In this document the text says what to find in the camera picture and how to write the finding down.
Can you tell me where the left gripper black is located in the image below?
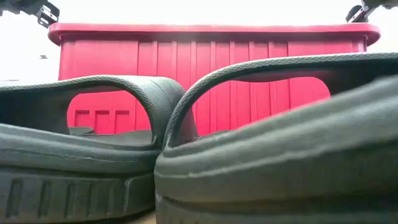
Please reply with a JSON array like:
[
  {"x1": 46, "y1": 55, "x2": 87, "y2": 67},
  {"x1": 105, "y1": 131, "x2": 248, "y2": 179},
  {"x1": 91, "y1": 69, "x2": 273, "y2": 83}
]
[{"x1": 0, "y1": 0, "x2": 60, "y2": 29}]

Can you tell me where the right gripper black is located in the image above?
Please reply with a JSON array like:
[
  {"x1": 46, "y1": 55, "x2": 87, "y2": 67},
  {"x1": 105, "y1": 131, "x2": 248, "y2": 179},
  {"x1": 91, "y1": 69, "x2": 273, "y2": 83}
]
[{"x1": 346, "y1": 0, "x2": 398, "y2": 23}]

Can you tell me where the red plastic bin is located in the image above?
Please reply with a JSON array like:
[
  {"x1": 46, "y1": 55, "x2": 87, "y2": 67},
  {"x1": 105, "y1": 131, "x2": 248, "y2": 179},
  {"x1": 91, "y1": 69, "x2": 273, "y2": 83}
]
[{"x1": 47, "y1": 22, "x2": 381, "y2": 138}]

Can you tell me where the black ribbed-strap slide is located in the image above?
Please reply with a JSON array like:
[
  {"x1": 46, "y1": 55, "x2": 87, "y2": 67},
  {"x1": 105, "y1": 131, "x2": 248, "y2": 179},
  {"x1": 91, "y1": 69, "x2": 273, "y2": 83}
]
[
  {"x1": 154, "y1": 52, "x2": 398, "y2": 224},
  {"x1": 0, "y1": 75, "x2": 187, "y2": 224}
]

